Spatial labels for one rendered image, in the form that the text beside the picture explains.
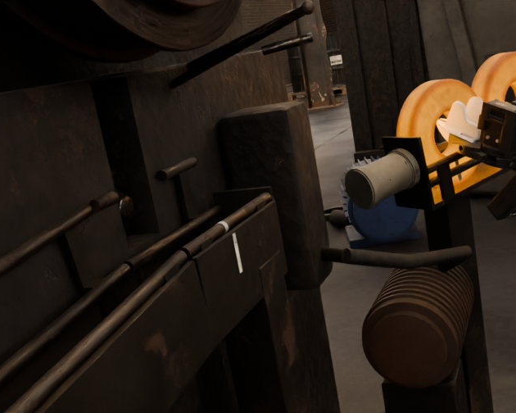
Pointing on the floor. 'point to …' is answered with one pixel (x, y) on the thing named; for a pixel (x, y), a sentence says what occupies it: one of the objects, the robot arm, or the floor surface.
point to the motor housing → (420, 339)
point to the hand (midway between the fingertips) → (444, 128)
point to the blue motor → (377, 220)
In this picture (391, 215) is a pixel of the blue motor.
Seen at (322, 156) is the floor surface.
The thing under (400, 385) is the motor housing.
